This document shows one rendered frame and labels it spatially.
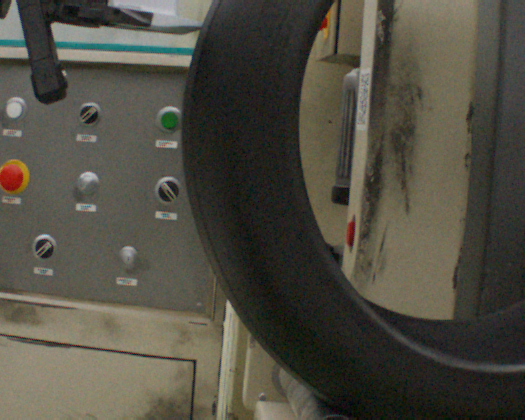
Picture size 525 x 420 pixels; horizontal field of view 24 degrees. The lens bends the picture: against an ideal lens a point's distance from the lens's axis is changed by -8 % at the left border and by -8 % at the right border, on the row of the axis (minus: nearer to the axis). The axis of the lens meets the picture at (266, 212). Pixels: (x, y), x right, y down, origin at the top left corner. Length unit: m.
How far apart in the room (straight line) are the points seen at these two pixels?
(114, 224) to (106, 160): 0.09
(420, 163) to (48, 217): 0.62
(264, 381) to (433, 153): 0.33
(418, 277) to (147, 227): 0.51
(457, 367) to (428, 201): 0.43
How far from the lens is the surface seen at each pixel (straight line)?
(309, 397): 1.26
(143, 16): 1.18
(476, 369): 1.12
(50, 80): 1.19
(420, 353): 1.11
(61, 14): 1.18
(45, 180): 1.89
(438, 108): 1.52
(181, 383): 1.86
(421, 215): 1.52
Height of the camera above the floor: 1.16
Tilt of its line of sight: 3 degrees down
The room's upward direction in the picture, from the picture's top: 6 degrees clockwise
